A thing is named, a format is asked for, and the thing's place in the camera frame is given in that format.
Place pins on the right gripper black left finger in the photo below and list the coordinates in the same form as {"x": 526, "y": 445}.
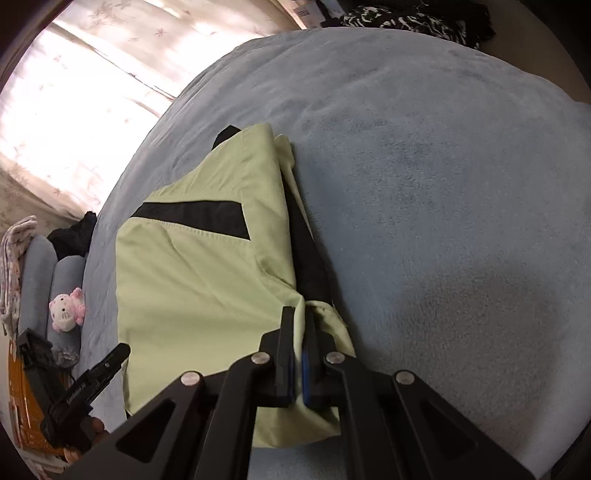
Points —
{"x": 200, "y": 427}

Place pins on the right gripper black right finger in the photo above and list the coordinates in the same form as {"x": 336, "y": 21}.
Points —
{"x": 396, "y": 426}

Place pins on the light green black hooded jacket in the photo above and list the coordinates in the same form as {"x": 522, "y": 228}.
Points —
{"x": 206, "y": 265}

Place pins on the person's left hand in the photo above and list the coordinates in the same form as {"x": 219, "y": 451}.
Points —
{"x": 82, "y": 437}

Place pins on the white pink cat plush toy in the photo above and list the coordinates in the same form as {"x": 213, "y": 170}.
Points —
{"x": 67, "y": 311}

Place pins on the lower blue pillow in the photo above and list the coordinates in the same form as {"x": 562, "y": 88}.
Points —
{"x": 67, "y": 276}

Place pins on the blue pillow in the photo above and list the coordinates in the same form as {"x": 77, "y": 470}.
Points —
{"x": 39, "y": 263}
{"x": 67, "y": 276}

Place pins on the upper blue pillow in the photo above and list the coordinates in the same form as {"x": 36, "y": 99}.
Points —
{"x": 39, "y": 263}

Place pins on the black knitted garment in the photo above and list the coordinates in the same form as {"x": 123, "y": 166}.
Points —
{"x": 74, "y": 240}

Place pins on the folded patterned grey blanket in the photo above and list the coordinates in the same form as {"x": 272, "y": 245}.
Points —
{"x": 14, "y": 244}

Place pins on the blue fleece bed blanket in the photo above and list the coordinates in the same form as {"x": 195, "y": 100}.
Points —
{"x": 449, "y": 193}

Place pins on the floral sheer curtain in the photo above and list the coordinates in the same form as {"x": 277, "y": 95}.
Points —
{"x": 97, "y": 79}

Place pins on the black white patterned cloth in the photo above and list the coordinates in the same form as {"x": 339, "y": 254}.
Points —
{"x": 466, "y": 23}

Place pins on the white blue cardboard box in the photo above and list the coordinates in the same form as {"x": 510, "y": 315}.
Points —
{"x": 311, "y": 14}

